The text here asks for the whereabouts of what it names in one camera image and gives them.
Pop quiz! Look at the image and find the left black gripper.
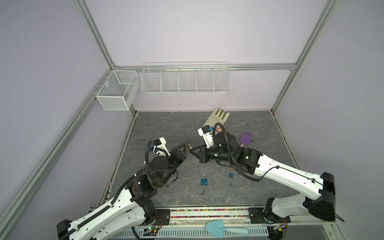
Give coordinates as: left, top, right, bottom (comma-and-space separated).
158, 142, 189, 187

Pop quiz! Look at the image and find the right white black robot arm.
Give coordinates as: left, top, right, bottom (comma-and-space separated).
190, 123, 343, 224

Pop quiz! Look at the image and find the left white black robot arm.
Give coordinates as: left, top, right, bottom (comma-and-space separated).
57, 141, 190, 240

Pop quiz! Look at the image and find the large blue padlock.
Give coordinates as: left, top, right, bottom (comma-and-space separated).
201, 175, 208, 186

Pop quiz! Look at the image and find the cream work glove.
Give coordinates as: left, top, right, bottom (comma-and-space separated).
203, 108, 230, 127

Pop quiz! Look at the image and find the purple pink toy trowel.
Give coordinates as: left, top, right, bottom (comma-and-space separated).
240, 133, 252, 147

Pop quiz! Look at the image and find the colourful bead strip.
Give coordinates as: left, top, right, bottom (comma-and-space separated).
171, 207, 249, 219

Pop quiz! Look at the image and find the teal toy trowel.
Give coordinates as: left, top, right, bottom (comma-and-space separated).
206, 220, 249, 239

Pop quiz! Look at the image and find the white mesh box basket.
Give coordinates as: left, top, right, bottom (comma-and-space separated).
96, 70, 140, 111

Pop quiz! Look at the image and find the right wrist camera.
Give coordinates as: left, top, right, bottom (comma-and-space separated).
198, 125, 214, 149

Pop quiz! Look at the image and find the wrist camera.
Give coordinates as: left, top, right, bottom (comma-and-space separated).
150, 137, 171, 157
198, 125, 214, 149

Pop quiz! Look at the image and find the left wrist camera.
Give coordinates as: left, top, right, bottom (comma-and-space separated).
150, 137, 171, 157

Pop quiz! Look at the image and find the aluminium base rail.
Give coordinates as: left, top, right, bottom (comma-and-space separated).
78, 203, 337, 240

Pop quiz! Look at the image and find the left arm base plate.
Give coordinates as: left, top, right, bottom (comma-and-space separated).
143, 209, 171, 226

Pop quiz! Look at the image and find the white wire wall shelf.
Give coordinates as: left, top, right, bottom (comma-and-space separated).
141, 62, 232, 95

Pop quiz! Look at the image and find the white slotted cable duct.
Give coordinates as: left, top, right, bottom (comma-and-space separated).
113, 226, 269, 239

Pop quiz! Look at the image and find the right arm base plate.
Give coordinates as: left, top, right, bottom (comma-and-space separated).
248, 207, 291, 225

